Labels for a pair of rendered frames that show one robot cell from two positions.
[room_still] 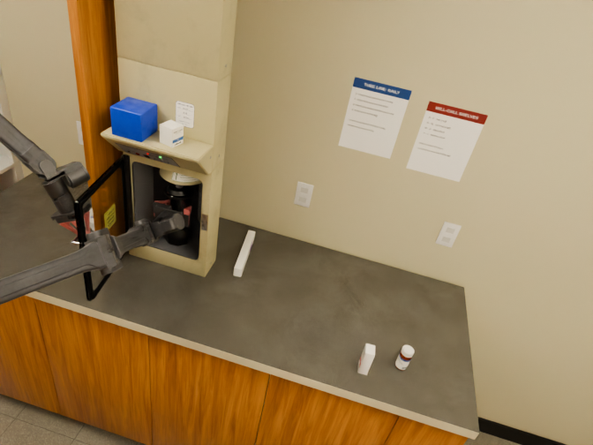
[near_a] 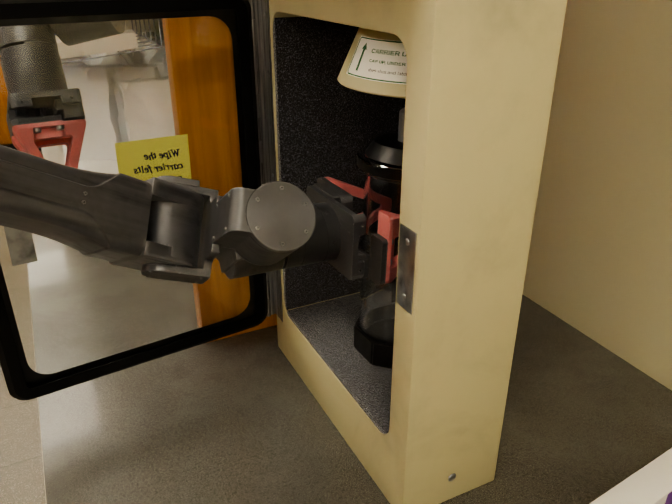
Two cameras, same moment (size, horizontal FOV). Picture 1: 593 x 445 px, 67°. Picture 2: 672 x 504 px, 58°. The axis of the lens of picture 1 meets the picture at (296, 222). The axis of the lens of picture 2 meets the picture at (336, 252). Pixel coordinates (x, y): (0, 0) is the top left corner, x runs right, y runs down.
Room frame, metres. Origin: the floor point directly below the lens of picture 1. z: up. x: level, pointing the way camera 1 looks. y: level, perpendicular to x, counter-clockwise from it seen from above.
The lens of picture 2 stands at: (0.99, 0.00, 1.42)
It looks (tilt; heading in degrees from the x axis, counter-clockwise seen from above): 26 degrees down; 57
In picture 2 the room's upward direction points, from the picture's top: straight up
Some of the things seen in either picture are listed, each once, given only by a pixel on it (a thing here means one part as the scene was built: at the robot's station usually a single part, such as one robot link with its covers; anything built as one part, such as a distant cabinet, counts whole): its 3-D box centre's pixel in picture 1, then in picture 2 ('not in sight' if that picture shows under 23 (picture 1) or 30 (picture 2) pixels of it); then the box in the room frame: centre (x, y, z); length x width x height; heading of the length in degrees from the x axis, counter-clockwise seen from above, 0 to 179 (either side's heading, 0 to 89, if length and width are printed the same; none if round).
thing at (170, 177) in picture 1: (184, 166); (434, 49); (1.38, 0.43, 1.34); 0.18 x 0.18 x 0.05
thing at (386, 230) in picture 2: (183, 212); (391, 234); (1.33, 0.42, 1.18); 0.09 x 0.07 x 0.07; 174
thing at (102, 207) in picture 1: (105, 229); (127, 200); (1.14, 0.62, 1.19); 0.30 x 0.01 x 0.40; 179
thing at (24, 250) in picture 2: not in sight; (18, 234); (1.03, 0.60, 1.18); 0.02 x 0.02 x 0.06; 89
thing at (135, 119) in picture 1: (134, 119); not in sight; (1.24, 0.55, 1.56); 0.10 x 0.10 x 0.09; 83
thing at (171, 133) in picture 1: (171, 133); not in sight; (1.22, 0.43, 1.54); 0.05 x 0.05 x 0.06; 68
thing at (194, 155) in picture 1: (158, 153); not in sight; (1.23, 0.47, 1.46); 0.32 x 0.11 x 0.10; 83
